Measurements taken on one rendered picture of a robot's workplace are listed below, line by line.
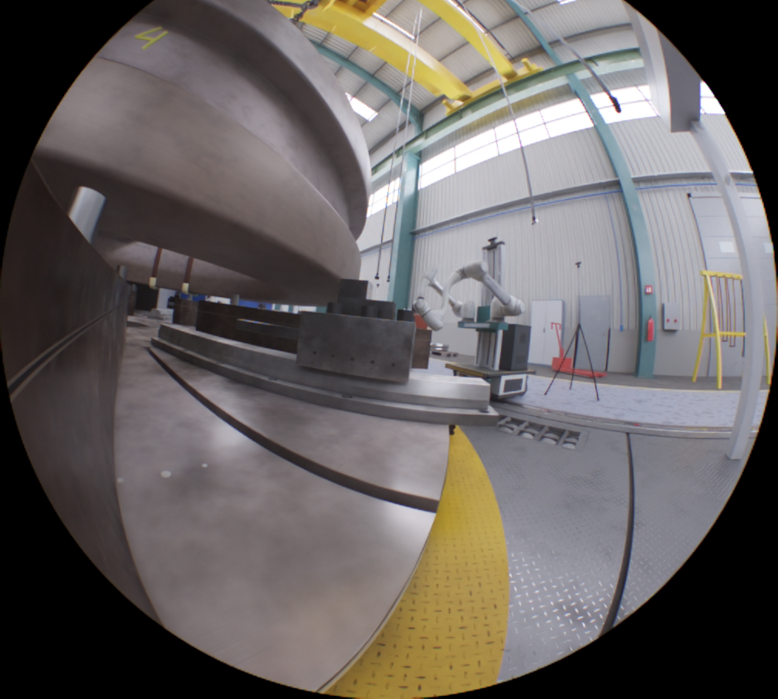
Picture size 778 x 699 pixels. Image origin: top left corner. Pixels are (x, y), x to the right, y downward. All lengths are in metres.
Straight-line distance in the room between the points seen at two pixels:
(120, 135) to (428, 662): 1.17
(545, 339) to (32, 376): 7.57
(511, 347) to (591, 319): 5.28
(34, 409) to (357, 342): 0.85
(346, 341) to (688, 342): 8.13
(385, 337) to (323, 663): 0.85
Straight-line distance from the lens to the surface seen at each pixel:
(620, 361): 7.75
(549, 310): 7.50
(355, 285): 1.01
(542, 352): 7.47
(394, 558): 0.41
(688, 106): 2.55
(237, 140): 0.71
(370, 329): 0.85
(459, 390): 0.96
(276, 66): 1.08
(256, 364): 1.19
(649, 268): 7.05
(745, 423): 2.12
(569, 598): 0.84
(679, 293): 8.28
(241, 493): 0.50
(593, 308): 7.80
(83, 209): 0.48
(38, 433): 0.21
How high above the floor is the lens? 0.64
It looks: 5 degrees up
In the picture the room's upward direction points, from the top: 6 degrees clockwise
